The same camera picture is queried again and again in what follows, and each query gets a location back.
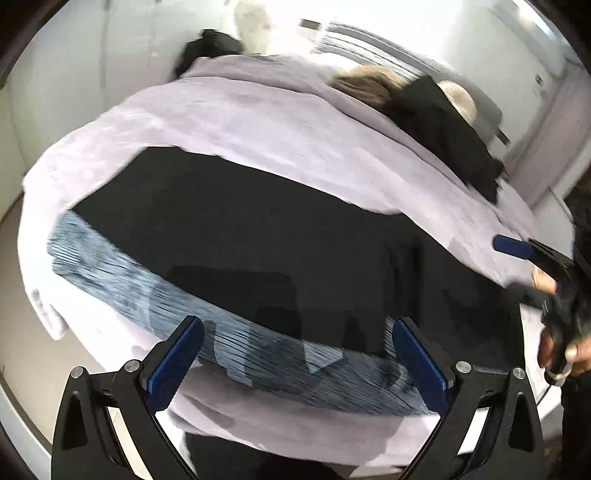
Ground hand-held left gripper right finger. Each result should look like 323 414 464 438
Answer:
392 316 552 480

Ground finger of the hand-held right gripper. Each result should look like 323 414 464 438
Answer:
493 234 575 280

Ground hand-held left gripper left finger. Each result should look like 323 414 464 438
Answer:
51 315 206 480

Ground black pants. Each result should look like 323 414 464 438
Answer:
71 145 525 370

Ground person's right hand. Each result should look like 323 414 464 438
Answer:
531 270 591 370

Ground person's dark clothing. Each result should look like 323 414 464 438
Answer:
185 185 591 480

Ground white pleated curtain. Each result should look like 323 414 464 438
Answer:
522 69 587 204

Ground black jacket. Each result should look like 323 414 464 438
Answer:
383 75 506 204

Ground cream round pillow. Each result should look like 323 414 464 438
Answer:
436 80 477 125

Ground brown quilted jacket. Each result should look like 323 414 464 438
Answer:
330 65 409 109

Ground bed with lilac blanket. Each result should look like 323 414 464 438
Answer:
17 53 555 476

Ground white wardrobe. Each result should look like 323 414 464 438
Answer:
0 0 241 222

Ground dark crumpled garment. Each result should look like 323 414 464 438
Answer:
174 28 245 77

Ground floral pillow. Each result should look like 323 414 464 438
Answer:
233 0 271 49

